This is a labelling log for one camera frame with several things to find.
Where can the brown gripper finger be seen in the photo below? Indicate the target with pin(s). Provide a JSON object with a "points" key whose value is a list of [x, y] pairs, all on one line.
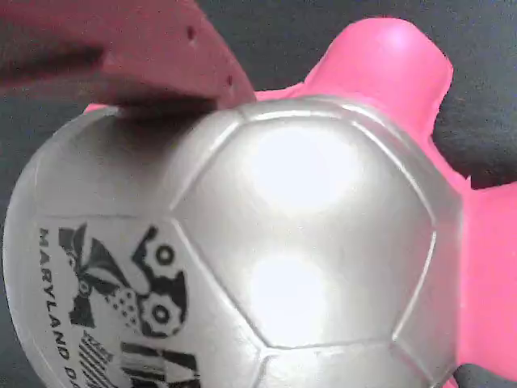
{"points": [[141, 52]]}

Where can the red turtle toy gold shell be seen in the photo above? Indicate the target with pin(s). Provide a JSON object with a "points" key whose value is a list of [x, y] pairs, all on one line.
{"points": [[307, 226]]}

